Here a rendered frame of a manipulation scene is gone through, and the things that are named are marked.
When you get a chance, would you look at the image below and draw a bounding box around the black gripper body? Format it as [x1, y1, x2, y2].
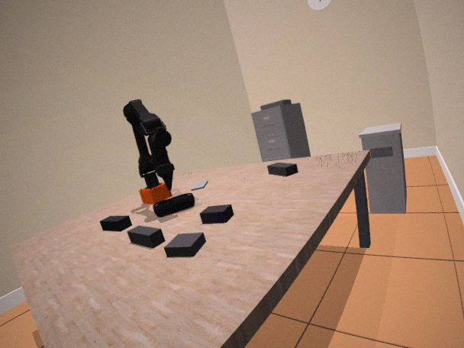
[151, 148, 175, 175]

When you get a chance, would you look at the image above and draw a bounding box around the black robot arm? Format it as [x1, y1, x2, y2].
[123, 99, 172, 189]

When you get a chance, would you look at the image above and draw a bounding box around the dark grey controller unit with label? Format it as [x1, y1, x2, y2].
[153, 193, 195, 217]

